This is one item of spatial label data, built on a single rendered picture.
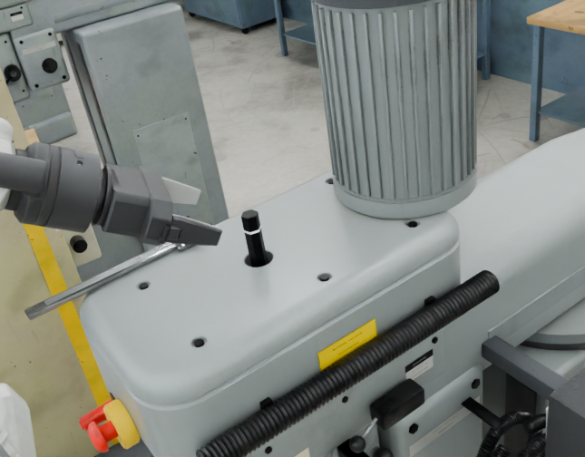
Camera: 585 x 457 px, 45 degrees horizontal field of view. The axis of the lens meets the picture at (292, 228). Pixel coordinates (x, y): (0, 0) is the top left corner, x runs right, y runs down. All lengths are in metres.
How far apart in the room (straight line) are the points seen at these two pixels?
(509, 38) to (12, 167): 5.69
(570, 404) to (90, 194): 0.60
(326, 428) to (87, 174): 0.44
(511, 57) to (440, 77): 5.42
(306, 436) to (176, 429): 0.20
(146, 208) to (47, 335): 2.17
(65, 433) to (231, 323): 2.45
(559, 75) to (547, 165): 4.72
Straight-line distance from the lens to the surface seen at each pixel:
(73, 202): 0.77
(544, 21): 4.91
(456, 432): 1.19
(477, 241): 1.12
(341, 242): 0.90
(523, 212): 1.19
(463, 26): 0.88
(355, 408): 0.97
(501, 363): 1.12
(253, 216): 0.86
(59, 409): 3.14
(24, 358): 2.95
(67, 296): 0.92
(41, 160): 0.75
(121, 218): 0.78
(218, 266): 0.90
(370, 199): 0.93
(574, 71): 5.93
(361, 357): 0.86
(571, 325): 1.28
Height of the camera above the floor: 2.40
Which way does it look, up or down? 32 degrees down
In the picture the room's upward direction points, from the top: 10 degrees counter-clockwise
